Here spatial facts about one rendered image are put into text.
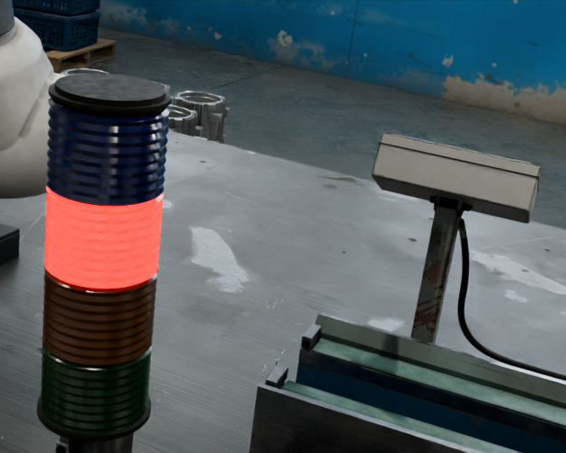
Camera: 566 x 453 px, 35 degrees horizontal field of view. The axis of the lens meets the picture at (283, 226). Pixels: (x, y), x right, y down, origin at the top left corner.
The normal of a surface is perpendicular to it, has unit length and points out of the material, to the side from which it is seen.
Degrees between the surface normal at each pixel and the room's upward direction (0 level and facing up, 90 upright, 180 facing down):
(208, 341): 0
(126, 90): 0
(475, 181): 61
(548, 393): 45
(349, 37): 90
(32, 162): 101
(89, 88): 0
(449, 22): 90
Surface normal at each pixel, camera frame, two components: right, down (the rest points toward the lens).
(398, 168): -0.26, -0.19
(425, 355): -0.17, -0.44
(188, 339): 0.12, -0.92
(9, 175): 0.09, 0.68
